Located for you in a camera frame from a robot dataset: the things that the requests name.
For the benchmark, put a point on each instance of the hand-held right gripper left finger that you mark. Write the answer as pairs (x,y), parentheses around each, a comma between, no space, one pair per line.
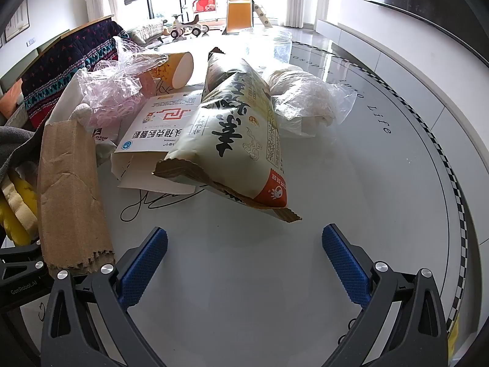
(143,263)

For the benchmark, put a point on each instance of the bench with red quilt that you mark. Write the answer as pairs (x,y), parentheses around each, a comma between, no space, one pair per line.
(65,65)

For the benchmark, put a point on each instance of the white medicine box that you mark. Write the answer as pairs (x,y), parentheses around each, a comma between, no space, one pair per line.
(160,130)

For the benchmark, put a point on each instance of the wall-mounted television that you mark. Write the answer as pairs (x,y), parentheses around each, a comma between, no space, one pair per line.
(431,4)

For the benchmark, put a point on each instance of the grey green sofa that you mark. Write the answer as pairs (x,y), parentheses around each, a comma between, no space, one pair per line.
(9,84)

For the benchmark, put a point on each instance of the white plastic bag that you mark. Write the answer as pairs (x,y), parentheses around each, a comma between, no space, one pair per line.
(301,95)

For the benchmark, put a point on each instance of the yellow soft object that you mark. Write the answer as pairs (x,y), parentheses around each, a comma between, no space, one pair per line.
(19,214)

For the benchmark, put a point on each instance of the brown cardboard piece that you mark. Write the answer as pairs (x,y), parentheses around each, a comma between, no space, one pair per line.
(67,191)

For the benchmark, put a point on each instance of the beige patterned cushion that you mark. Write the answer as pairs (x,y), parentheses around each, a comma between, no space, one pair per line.
(147,30)

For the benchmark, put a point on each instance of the yellow toy slide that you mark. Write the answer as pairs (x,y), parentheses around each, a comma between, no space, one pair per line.
(238,15)

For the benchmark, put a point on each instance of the clear plastic jar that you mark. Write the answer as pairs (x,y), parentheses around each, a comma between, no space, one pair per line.
(267,44)

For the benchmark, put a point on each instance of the white ride-on toy plane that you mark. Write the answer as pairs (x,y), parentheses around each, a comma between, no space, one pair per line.
(187,26)

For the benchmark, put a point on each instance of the yellow paper cup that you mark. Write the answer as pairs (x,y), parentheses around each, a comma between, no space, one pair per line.
(177,69)

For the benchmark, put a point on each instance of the orange cushion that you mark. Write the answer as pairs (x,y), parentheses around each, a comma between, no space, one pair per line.
(11,103)

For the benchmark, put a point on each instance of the beige snack bag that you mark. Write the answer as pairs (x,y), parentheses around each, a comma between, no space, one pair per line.
(237,133)

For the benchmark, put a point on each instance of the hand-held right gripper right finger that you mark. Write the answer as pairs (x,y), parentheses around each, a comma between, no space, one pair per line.
(345,263)

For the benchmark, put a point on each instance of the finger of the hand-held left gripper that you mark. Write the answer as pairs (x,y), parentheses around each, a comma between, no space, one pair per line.
(19,275)

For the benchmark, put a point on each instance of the framed wall picture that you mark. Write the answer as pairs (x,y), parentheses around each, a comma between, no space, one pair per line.
(17,19)

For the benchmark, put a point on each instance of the pinkish clear plastic bag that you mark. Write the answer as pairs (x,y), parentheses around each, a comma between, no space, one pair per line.
(114,84)

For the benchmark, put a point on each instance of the white low cabinet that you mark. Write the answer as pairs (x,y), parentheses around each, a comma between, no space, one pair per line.
(382,46)

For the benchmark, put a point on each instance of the grey cloth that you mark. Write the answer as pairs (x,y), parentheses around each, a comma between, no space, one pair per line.
(17,145)

